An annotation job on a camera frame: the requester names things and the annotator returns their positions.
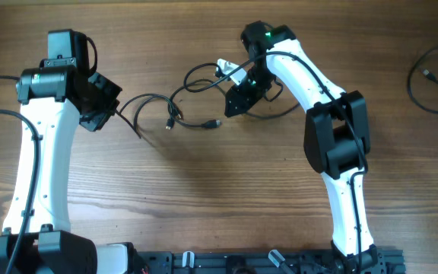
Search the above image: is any black cable bundle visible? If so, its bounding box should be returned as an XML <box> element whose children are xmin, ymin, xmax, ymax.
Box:
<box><xmin>114</xmin><ymin>78</ymin><xmax>302</xmax><ymax>140</ymax></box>

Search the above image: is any separated black usb cable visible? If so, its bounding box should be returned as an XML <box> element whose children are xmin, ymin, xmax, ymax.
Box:
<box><xmin>406</xmin><ymin>42</ymin><xmax>438</xmax><ymax>115</ymax></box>

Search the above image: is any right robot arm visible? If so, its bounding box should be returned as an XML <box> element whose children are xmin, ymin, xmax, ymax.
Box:
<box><xmin>217</xmin><ymin>21</ymin><xmax>377</xmax><ymax>273</ymax></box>

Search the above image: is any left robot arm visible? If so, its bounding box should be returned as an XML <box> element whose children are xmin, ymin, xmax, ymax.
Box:
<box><xmin>0</xmin><ymin>29</ymin><xmax>135</xmax><ymax>273</ymax></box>

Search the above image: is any left camera cable black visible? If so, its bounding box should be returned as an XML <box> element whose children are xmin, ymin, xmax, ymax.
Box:
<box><xmin>0</xmin><ymin>75</ymin><xmax>43</xmax><ymax>274</ymax></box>

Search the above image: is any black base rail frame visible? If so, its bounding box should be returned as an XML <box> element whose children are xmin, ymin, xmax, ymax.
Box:
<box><xmin>127</xmin><ymin>249</ymin><xmax>406</xmax><ymax>274</ymax></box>

